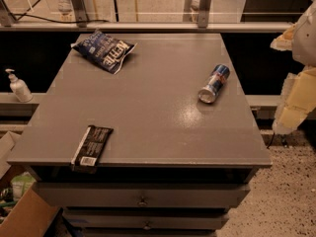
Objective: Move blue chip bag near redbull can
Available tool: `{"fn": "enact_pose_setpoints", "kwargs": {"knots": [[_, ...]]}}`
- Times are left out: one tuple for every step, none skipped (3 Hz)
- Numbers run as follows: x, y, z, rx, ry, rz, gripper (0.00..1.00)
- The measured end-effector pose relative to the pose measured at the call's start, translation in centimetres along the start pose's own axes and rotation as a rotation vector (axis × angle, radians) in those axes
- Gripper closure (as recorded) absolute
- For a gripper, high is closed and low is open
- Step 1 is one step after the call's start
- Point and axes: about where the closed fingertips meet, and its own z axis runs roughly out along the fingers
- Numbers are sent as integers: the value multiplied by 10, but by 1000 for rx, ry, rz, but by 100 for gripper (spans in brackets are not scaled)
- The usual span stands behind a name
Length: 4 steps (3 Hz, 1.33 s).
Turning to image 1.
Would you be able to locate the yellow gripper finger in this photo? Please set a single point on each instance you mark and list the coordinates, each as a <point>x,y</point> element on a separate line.
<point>284,41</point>
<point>297,100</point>

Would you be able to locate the Red Bull can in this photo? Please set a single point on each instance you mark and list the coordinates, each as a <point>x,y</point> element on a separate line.
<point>218,77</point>

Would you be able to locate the blue Kettle chip bag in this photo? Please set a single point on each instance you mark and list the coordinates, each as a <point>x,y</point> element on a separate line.
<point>104,50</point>

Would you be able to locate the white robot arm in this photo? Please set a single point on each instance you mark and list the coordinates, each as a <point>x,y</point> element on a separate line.
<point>304,38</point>

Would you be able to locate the grey metal railing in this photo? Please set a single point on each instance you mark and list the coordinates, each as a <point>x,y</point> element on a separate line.
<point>145,16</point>

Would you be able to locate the grey drawer cabinet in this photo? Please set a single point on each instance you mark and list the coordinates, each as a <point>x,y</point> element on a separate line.
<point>190,160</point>

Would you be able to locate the top drawer knob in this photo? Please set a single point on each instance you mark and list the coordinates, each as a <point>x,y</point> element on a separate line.
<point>142,202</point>

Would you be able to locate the black snack bar wrapper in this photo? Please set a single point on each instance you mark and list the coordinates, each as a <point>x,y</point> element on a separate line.
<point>90,149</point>

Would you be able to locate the white pump dispenser bottle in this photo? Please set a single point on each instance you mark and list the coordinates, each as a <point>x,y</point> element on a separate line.
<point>19,87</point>

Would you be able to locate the brown cardboard box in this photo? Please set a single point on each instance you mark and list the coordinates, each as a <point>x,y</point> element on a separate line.
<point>31,216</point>

